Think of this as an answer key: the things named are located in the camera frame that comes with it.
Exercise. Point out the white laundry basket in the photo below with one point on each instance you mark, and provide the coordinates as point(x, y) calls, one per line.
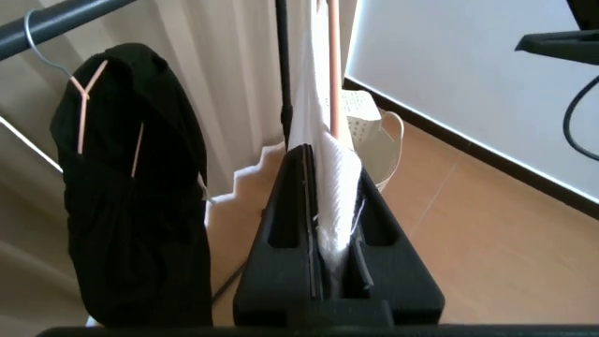
point(374, 140)

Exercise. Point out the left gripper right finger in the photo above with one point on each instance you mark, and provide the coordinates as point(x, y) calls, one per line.
point(398, 276)

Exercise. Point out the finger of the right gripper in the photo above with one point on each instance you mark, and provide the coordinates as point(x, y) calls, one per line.
point(571, 47)

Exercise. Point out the pink clothes hanger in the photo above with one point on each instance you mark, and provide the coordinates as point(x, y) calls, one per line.
point(83, 93)
point(333, 70)

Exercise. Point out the black shorts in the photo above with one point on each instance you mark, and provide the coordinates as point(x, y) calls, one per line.
point(135, 243)

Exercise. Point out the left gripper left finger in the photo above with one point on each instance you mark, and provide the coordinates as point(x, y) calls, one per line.
point(276, 271)

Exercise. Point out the black clothes rack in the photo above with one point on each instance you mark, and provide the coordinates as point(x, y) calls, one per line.
point(47, 21)

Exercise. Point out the beige curtain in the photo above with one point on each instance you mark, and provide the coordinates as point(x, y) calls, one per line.
point(224, 70)

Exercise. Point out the white garment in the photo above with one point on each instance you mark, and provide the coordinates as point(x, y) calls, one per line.
point(334, 187)

